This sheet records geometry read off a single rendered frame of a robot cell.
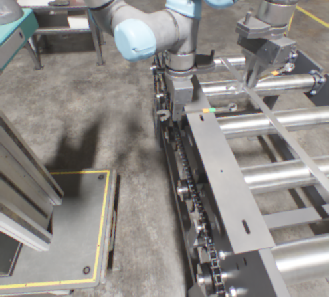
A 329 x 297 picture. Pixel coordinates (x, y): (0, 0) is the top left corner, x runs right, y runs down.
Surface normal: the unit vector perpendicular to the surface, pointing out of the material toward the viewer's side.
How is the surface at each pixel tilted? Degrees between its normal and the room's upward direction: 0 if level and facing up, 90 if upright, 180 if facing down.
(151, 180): 0
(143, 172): 0
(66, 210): 0
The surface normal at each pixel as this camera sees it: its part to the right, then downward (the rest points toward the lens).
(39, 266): 0.02, -0.66
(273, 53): -0.88, 0.35
